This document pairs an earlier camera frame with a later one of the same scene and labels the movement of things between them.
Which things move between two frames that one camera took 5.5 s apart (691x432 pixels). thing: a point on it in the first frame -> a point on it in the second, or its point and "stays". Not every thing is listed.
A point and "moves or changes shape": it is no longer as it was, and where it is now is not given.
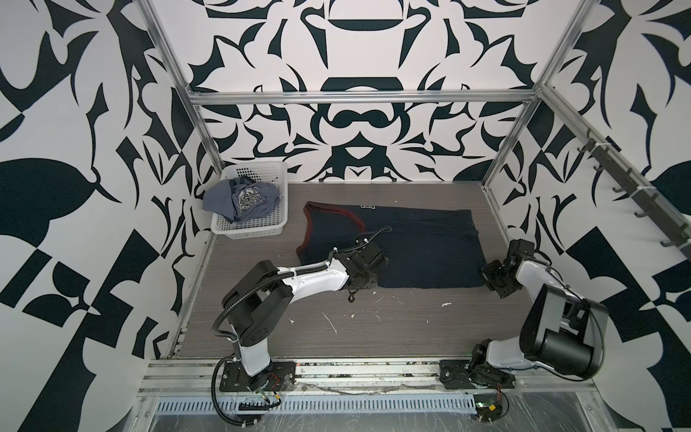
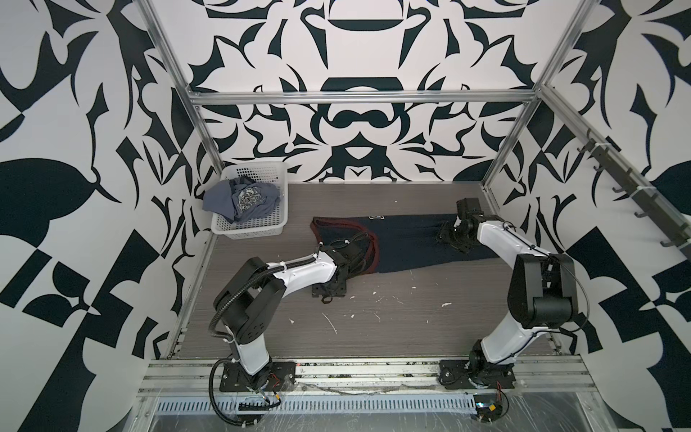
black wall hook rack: [654, 210] stays
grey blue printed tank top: [240, 197] stays
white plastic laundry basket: [267, 224] stays
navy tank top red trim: [421, 248] moves or changes shape
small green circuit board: [488, 407] stays
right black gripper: [487, 273] -> [444, 233]
